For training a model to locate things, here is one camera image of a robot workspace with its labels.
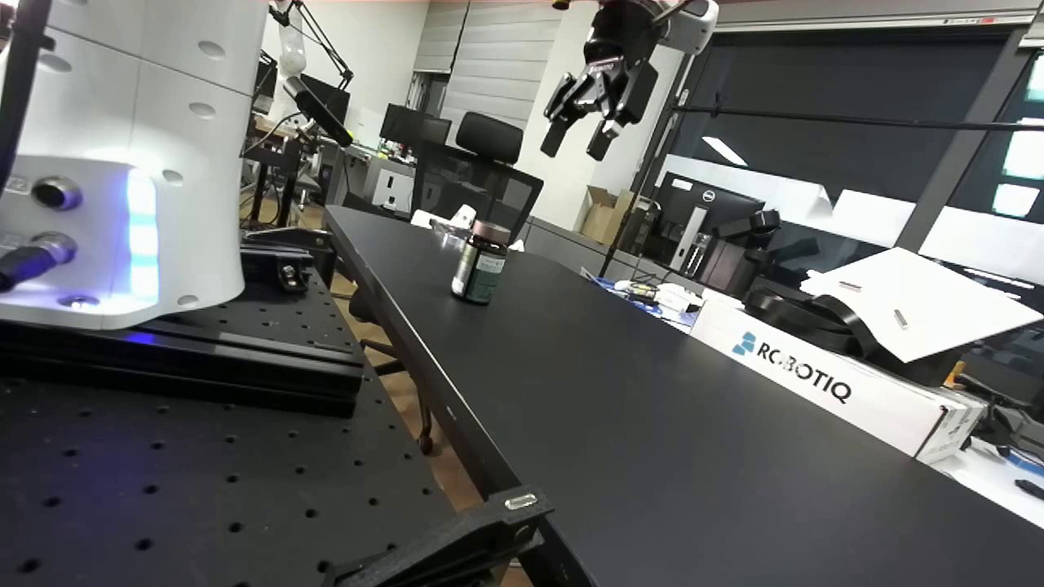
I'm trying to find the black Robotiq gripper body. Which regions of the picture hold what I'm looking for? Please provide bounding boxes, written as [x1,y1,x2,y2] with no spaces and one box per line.
[582,0,670,104]

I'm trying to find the brown cardboard box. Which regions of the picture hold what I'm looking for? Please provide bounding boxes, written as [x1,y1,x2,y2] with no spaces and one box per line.
[573,183,635,248]

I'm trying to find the white Robotiq cardboard box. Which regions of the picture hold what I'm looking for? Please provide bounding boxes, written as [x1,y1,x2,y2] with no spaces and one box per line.
[689,296,986,459]

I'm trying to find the black table clamp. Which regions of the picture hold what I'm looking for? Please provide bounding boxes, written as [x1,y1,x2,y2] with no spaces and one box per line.
[323,488,560,587]

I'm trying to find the black cable plug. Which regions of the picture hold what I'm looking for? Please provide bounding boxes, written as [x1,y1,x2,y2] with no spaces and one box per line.
[0,231,83,296]

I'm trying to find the white cardboard sheet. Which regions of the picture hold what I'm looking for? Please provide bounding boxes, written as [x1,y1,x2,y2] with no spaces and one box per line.
[800,244,1044,365]

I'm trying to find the black computer monitor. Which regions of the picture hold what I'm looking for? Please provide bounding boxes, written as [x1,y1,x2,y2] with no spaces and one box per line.
[380,103,457,156]

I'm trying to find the grey window blind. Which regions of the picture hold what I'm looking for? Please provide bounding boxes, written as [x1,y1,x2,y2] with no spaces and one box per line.
[436,0,570,138]

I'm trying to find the black diagonal frame pole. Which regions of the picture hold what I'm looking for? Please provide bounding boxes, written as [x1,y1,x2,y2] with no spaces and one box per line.
[893,17,1041,254]

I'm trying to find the small black device box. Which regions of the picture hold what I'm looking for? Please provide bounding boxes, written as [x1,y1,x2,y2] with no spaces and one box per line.
[238,240,321,296]

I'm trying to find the black bag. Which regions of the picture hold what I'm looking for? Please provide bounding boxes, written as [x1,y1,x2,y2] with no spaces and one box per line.
[743,274,908,365]

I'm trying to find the black office chair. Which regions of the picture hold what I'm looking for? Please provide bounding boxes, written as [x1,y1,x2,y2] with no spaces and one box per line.
[415,107,547,248]

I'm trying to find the black perforated breadboard plate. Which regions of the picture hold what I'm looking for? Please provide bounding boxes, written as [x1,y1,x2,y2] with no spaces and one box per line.
[0,267,517,587]

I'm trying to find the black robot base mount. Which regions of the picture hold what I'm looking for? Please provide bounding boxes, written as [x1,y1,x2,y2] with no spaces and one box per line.
[0,311,370,422]

